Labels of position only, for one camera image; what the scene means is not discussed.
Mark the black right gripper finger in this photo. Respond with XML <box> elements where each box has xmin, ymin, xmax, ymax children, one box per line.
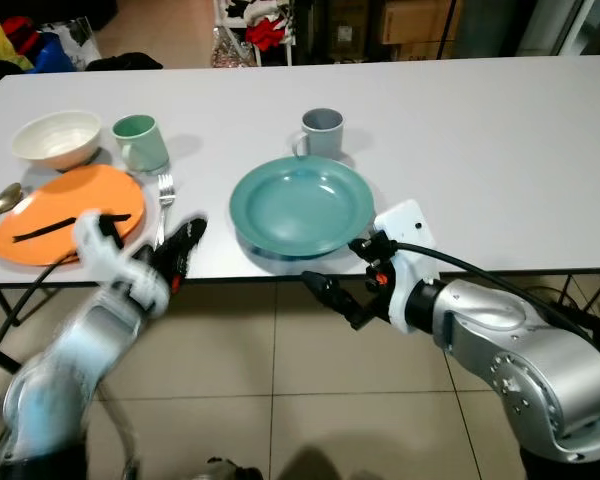
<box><xmin>347</xmin><ymin>235</ymin><xmax>392</xmax><ymax>266</ymax></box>
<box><xmin>301</xmin><ymin>269</ymin><xmax>372</xmax><ymax>312</ymax></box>

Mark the white rack with red cloth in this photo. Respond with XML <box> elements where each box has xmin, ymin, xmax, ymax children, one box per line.
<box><xmin>213</xmin><ymin>0</ymin><xmax>293</xmax><ymax>70</ymax></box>

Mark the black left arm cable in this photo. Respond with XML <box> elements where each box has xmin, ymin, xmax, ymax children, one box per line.
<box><xmin>0</xmin><ymin>248</ymin><xmax>91</xmax><ymax>421</ymax></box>

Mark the light green mug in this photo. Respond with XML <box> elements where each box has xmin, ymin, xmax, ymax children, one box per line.
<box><xmin>112</xmin><ymin>114</ymin><xmax>171</xmax><ymax>175</ymax></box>

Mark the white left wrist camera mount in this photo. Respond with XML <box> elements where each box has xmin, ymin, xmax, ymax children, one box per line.
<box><xmin>73</xmin><ymin>210</ymin><xmax>176</xmax><ymax>319</ymax></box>

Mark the yellow red blue bag pile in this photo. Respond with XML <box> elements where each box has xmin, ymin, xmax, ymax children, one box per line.
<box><xmin>0</xmin><ymin>15</ymin><xmax>101</xmax><ymax>75</ymax></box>

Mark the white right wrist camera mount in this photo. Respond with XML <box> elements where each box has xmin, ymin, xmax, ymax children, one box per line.
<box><xmin>375</xmin><ymin>200</ymin><xmax>441</xmax><ymax>327</ymax></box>

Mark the black strip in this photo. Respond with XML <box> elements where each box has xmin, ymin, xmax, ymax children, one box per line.
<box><xmin>16</xmin><ymin>212</ymin><xmax>131</xmax><ymax>244</ymax></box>

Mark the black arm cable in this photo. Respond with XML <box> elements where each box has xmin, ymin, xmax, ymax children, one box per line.
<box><xmin>398</xmin><ymin>242</ymin><xmax>596</xmax><ymax>336</ymax></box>
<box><xmin>0</xmin><ymin>248</ymin><xmax>91</xmax><ymax>421</ymax></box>

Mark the gold spoon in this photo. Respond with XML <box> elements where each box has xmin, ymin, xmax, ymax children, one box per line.
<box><xmin>0</xmin><ymin>183</ymin><xmax>25</xmax><ymax>237</ymax></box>

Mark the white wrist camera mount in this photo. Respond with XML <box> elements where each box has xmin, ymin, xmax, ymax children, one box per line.
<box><xmin>73</xmin><ymin>210</ymin><xmax>176</xmax><ymax>319</ymax></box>
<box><xmin>375</xmin><ymin>200</ymin><xmax>441</xmax><ymax>327</ymax></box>

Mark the grey-blue mug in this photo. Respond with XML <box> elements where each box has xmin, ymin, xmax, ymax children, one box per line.
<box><xmin>292</xmin><ymin>107</ymin><xmax>345</xmax><ymax>161</ymax></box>

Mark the orange plate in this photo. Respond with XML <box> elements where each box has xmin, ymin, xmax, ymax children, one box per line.
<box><xmin>0</xmin><ymin>163</ymin><xmax>146</xmax><ymax>268</ymax></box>

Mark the black bundle behind table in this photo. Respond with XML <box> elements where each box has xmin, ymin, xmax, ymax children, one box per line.
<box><xmin>85</xmin><ymin>52</ymin><xmax>164</xmax><ymax>72</ymax></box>

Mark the silver fork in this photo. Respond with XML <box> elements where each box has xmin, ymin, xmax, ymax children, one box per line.
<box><xmin>156</xmin><ymin>173</ymin><xmax>177</xmax><ymax>249</ymax></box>

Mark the teal plate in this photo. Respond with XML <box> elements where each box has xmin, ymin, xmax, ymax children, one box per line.
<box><xmin>229</xmin><ymin>155</ymin><xmax>376</xmax><ymax>262</ymax></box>

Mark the brown cardboard box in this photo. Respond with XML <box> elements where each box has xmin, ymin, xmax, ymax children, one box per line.
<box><xmin>380</xmin><ymin>0</ymin><xmax>458</xmax><ymax>47</ymax></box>

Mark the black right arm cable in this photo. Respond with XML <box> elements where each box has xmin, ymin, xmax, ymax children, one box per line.
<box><xmin>398</xmin><ymin>242</ymin><xmax>596</xmax><ymax>336</ymax></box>

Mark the white ceramic bowl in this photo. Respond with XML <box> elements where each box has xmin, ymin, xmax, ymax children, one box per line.
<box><xmin>11</xmin><ymin>110</ymin><xmax>103</xmax><ymax>172</ymax></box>

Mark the black table frame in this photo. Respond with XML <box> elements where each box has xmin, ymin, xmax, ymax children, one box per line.
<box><xmin>0</xmin><ymin>288</ymin><xmax>23</xmax><ymax>373</ymax></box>

